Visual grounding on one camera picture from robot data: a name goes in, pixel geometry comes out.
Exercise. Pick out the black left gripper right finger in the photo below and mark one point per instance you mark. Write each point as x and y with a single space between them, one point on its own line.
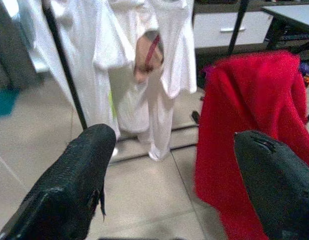
277 187

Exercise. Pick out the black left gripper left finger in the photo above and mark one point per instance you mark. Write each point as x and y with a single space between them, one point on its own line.
69 180

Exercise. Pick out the red garment white stripes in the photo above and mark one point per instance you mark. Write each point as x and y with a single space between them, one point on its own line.
244 100

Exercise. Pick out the teal floor mat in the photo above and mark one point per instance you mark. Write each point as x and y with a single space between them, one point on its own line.
4 103

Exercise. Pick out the metal clothes rack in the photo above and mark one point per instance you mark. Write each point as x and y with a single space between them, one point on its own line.
67 70

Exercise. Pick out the white shirt with pink print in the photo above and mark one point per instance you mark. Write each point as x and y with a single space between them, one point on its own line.
107 37

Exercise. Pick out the white drawer unit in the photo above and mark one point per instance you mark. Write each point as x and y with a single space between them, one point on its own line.
214 27

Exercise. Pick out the grey table black legs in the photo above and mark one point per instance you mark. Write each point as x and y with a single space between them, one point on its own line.
294 15

